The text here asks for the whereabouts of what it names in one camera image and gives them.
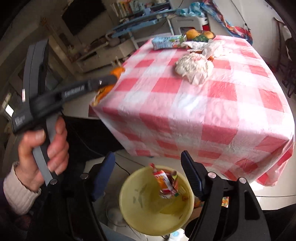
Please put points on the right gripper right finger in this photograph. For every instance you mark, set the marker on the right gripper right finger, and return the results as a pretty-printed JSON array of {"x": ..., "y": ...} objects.
[{"x": 195, "y": 173}]

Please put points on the blue study desk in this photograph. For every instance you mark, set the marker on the blue study desk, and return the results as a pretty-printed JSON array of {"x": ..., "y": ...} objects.
[{"x": 143, "y": 22}]

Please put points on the round orange fruit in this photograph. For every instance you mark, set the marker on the round orange fruit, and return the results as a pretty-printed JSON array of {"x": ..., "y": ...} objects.
[{"x": 209, "y": 34}]

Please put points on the red snack wrapper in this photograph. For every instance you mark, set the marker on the red snack wrapper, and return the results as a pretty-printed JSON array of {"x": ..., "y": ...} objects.
[{"x": 167, "y": 181}]

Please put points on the green plush toy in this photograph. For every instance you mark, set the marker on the green plush toy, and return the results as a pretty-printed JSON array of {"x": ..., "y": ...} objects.
[{"x": 201, "y": 38}]

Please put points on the white plastic stool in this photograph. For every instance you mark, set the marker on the white plastic stool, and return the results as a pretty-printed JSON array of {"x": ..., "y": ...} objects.
[{"x": 180, "y": 24}]

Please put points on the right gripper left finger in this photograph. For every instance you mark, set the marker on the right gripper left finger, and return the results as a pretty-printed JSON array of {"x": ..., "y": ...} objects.
[{"x": 99, "y": 176}]

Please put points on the white tissue paper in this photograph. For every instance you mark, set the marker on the white tissue paper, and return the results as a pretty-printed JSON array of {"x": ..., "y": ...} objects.
[{"x": 208, "y": 50}]

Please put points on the black television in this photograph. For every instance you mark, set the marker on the black television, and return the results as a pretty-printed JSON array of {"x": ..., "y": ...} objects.
[{"x": 80, "y": 13}]

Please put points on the yellow plastic trash bin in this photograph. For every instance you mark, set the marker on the yellow plastic trash bin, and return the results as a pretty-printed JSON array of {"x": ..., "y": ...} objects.
[{"x": 146, "y": 211}]

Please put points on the white sleeve left forearm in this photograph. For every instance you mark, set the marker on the white sleeve left forearm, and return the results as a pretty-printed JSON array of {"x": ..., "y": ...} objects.
[{"x": 19, "y": 197}]

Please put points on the red white checkered tablecloth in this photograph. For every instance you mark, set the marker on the red white checkered tablecloth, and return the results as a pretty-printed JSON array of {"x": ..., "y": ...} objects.
[{"x": 238, "y": 122}]

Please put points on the cream tv cabinet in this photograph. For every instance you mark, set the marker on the cream tv cabinet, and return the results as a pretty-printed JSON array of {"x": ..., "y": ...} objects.
[{"x": 104, "y": 55}]

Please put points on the dark wicker fruit basket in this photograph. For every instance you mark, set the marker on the dark wicker fruit basket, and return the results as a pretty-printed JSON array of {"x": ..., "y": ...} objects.
[{"x": 199, "y": 36}]

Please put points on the orange peel piece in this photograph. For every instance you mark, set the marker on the orange peel piece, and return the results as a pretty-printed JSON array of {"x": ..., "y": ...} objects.
[{"x": 103, "y": 91}]

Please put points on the blue milk carton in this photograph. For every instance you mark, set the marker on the blue milk carton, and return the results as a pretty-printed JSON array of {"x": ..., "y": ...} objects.
[{"x": 170, "y": 42}]

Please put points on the left hand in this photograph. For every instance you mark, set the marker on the left hand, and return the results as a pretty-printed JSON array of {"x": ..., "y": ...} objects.
[{"x": 37, "y": 163}]

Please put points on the pink kettlebell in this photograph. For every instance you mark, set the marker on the pink kettlebell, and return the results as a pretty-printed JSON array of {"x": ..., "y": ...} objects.
[{"x": 111, "y": 40}]

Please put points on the yellow mango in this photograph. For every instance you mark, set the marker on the yellow mango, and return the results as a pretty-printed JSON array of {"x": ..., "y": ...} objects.
[{"x": 191, "y": 34}]

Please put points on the white plastic bag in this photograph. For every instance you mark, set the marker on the white plastic bag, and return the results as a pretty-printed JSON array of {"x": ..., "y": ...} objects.
[{"x": 195, "y": 68}]

